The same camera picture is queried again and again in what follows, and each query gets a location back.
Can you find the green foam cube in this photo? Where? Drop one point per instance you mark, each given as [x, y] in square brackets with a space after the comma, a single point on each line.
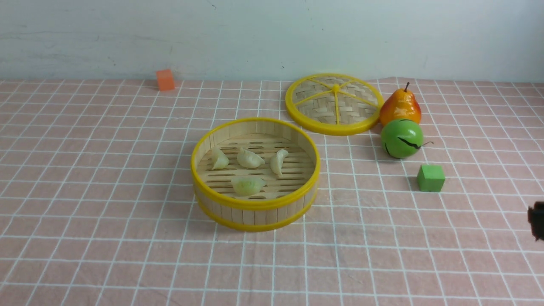
[430, 178]

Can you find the orange yellow toy pear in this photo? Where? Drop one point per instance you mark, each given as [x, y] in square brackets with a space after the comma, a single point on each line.
[402, 104]

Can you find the white dumpling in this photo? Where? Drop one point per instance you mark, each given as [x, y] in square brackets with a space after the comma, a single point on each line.
[219, 159]
[276, 162]
[249, 159]

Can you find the pink checked tablecloth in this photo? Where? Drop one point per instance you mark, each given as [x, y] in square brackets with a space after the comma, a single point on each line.
[97, 207]

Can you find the green toy melon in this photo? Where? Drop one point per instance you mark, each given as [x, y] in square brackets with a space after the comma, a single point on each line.
[402, 138]

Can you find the yellow rimmed bamboo steamer tray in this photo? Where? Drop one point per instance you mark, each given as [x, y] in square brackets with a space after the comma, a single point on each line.
[283, 200]

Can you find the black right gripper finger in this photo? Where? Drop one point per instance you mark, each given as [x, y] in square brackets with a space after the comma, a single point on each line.
[536, 220]

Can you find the orange foam cube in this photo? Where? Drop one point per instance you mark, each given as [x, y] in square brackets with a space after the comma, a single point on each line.
[165, 80]

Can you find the yellow woven steamer lid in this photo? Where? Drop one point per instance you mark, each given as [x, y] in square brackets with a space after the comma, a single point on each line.
[333, 104]

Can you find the pale green dumpling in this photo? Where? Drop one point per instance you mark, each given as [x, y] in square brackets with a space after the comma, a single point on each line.
[247, 186]

